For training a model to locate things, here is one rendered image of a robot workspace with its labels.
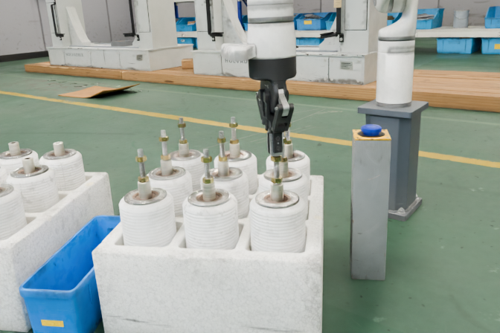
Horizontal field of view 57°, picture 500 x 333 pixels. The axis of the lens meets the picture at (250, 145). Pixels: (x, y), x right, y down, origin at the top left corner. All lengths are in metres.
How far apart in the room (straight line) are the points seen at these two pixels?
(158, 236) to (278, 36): 0.40
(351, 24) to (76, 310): 2.46
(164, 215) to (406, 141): 0.70
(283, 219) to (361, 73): 2.23
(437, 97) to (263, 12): 2.09
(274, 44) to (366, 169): 0.36
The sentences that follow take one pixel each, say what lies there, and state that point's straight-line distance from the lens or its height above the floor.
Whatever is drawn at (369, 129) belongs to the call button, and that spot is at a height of 0.33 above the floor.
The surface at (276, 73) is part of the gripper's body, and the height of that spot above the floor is 0.47.
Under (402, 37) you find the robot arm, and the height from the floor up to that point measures 0.48.
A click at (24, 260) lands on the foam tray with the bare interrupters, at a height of 0.14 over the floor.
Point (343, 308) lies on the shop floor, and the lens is 0.96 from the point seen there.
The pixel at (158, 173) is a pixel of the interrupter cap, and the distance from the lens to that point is 0.96.
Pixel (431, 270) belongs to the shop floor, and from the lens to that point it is 1.11.
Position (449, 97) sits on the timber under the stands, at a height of 0.06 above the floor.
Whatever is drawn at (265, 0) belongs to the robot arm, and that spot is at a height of 0.58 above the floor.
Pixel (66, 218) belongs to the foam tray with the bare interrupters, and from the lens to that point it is 1.08.
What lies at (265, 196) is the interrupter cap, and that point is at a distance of 0.80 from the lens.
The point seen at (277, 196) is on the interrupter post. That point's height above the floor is 0.26.
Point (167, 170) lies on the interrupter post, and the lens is 0.94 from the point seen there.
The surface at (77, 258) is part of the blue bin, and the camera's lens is 1.07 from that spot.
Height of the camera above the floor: 0.57
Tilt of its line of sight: 17 degrees down
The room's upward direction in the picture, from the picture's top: 3 degrees counter-clockwise
